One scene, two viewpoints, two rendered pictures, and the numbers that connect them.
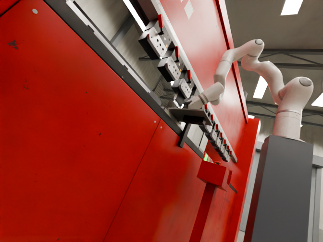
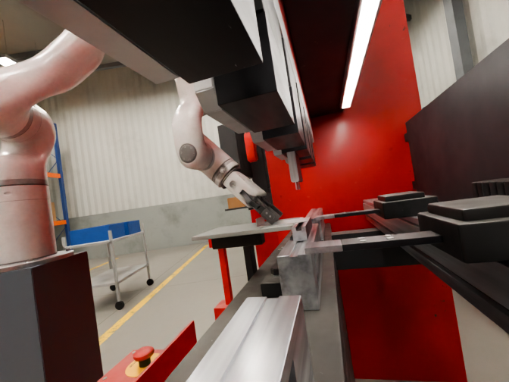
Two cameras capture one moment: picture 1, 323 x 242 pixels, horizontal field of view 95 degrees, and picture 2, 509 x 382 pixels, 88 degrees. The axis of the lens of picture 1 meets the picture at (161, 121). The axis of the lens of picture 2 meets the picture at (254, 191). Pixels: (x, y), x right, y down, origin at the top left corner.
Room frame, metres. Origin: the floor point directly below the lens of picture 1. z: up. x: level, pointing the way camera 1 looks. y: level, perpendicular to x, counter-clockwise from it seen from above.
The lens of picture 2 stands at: (1.57, -0.48, 1.08)
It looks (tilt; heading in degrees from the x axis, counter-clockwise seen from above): 2 degrees up; 152
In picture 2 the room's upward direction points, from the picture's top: 9 degrees counter-clockwise
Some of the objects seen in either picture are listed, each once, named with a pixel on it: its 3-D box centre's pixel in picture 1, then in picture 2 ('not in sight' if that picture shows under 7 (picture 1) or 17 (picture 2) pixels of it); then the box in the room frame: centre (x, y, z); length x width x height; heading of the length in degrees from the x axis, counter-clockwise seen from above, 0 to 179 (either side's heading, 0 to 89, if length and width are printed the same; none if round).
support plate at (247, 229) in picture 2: (190, 116); (249, 228); (0.91, -0.16, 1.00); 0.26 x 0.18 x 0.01; 47
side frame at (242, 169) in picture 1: (223, 170); not in sight; (2.79, -1.48, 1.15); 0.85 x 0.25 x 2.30; 47
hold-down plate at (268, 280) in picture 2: not in sight; (285, 267); (1.00, -0.12, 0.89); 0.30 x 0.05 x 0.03; 137
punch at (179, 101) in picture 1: (178, 100); (295, 171); (1.01, -0.05, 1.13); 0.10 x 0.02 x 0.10; 137
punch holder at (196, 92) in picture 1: (192, 100); (275, 103); (1.14, -0.17, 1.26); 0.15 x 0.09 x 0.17; 137
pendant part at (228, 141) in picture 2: not in sight; (237, 154); (-0.23, 0.37, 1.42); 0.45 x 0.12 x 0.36; 142
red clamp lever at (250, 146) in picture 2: not in sight; (252, 139); (1.08, -0.21, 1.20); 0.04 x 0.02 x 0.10; 47
